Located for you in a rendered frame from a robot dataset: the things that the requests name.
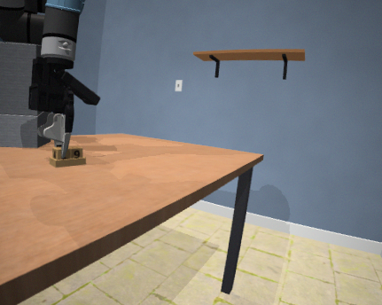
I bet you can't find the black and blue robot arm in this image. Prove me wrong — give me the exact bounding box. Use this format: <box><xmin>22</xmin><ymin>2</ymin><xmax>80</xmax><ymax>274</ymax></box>
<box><xmin>0</xmin><ymin>0</ymin><xmax>100</xmax><ymax>106</ymax></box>

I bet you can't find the tan shallow rectangular tray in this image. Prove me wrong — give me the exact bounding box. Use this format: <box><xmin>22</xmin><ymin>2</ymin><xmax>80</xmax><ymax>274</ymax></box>
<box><xmin>50</xmin><ymin>157</ymin><xmax>86</xmax><ymax>168</ymax></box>

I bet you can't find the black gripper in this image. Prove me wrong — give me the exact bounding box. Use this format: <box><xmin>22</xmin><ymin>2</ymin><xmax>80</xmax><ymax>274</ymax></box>
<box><xmin>28</xmin><ymin>57</ymin><xmax>74</xmax><ymax>158</ymax></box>

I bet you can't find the tan cube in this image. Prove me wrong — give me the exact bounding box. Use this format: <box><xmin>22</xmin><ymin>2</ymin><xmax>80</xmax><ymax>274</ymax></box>
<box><xmin>52</xmin><ymin>147</ymin><xmax>70</xmax><ymax>160</ymax></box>
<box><xmin>68</xmin><ymin>146</ymin><xmax>82</xmax><ymax>159</ymax></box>

